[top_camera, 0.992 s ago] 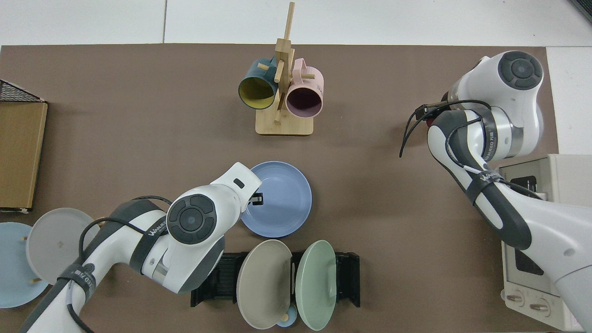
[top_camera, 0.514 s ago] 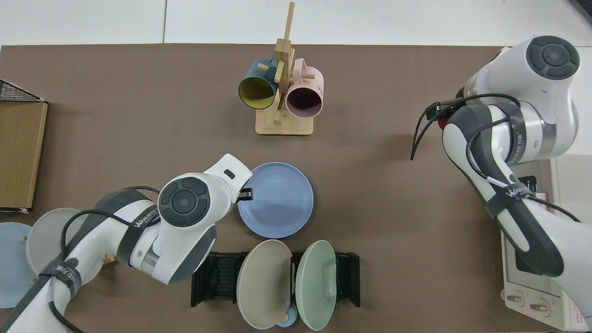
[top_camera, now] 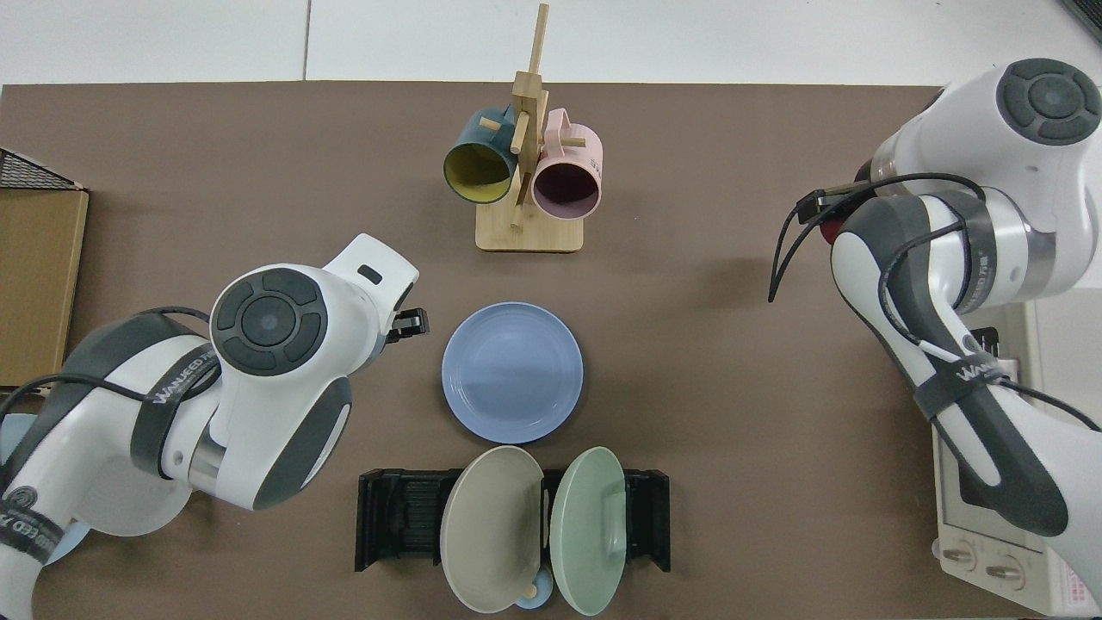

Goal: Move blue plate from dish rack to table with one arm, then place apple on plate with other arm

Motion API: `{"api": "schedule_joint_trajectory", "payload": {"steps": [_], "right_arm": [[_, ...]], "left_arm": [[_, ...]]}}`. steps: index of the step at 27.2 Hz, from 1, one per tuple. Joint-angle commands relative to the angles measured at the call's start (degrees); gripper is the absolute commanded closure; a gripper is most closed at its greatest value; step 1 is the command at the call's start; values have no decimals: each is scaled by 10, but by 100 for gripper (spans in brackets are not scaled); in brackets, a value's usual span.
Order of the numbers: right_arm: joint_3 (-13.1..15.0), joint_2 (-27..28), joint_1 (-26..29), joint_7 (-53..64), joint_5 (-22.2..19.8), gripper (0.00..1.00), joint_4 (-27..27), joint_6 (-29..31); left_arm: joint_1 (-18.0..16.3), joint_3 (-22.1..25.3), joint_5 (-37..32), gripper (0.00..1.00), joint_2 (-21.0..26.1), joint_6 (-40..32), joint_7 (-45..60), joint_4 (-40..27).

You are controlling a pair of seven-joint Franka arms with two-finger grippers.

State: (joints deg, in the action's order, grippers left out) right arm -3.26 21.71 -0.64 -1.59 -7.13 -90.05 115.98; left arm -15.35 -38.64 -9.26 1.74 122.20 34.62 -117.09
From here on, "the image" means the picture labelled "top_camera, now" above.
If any small blue round thing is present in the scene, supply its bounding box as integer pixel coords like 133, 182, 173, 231
515, 568, 555, 611

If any brown table cloth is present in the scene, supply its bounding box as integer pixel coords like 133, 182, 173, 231
0, 82, 1065, 620

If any pale toaster oven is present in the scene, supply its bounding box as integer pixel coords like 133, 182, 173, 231
932, 301, 1102, 617

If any green plate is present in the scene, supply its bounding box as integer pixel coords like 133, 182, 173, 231
550, 446, 628, 617

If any dark teal cup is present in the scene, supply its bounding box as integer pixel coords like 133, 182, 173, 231
443, 105, 521, 206

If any grey white plate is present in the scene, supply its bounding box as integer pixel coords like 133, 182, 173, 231
73, 478, 193, 539

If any wooden cup stand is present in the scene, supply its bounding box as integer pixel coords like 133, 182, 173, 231
475, 3, 587, 254

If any light blue plate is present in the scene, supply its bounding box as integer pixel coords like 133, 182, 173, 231
0, 413, 92, 567

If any beige plate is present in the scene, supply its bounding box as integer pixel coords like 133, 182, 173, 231
439, 445, 547, 615

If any pink cup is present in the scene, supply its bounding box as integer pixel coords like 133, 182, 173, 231
530, 108, 604, 220

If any black dish rack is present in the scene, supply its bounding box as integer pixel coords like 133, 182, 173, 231
355, 468, 672, 574

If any wire basket with wooden floor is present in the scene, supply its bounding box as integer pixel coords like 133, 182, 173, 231
0, 146, 91, 390

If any black slanted panel edge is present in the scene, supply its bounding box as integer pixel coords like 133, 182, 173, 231
1062, 0, 1102, 46

